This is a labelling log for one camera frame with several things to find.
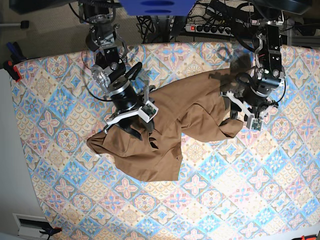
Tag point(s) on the black floor block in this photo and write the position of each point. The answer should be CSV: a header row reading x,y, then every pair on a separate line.
x,y
24,24

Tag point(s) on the orange black spring clamp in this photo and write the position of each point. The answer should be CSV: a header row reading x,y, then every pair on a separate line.
x,y
50,231

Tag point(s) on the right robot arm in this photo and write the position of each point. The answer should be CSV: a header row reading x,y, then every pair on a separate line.
x,y
109,69

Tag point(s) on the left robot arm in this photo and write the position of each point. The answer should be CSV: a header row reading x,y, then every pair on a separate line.
x,y
268,72

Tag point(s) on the patterned tablecloth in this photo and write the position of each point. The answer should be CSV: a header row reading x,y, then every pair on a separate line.
x,y
198,175

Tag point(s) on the white floor vent box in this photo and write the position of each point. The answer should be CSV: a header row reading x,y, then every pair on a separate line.
x,y
29,226

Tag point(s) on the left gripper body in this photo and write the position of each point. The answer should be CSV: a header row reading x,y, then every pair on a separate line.
x,y
254,107

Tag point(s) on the red black clamp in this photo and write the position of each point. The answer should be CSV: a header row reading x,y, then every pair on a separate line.
x,y
12,70

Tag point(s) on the brown t-shirt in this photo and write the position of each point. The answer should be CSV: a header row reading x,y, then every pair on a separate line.
x,y
191,106

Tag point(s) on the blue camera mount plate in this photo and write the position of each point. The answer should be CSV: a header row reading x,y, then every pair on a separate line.
x,y
157,7

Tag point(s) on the black power strip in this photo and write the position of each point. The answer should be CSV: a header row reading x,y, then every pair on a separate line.
x,y
208,29

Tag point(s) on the red clamp bottom edge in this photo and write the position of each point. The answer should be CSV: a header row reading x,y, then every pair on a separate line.
x,y
309,237

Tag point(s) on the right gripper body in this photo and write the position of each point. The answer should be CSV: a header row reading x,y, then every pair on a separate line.
x,y
131,105

